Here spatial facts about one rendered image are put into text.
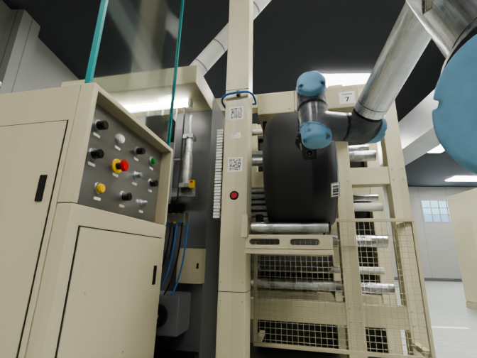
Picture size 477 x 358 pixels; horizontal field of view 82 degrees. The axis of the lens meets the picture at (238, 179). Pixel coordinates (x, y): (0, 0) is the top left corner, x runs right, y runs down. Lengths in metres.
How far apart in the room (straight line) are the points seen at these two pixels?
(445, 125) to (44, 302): 0.85
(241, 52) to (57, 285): 1.41
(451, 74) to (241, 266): 1.14
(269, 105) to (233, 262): 0.99
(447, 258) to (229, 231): 13.80
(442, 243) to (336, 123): 14.13
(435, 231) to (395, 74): 14.07
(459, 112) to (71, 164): 0.84
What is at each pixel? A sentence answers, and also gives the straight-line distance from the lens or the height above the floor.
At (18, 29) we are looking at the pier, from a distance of 5.17.
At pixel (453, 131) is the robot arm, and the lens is 0.29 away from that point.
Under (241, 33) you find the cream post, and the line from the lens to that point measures 1.82.
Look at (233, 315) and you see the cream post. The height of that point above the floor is 0.53.
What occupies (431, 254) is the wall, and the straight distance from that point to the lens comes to 14.49.
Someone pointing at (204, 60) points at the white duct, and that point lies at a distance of 2.16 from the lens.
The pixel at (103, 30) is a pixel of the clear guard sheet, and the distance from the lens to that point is 1.13.
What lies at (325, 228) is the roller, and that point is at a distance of 1.21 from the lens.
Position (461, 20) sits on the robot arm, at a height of 0.98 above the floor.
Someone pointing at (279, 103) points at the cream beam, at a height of 1.70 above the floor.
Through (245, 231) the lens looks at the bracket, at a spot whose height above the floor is 0.88.
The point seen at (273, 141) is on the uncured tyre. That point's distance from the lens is 1.18.
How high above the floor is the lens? 0.77
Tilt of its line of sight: 16 degrees up
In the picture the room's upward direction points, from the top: 1 degrees clockwise
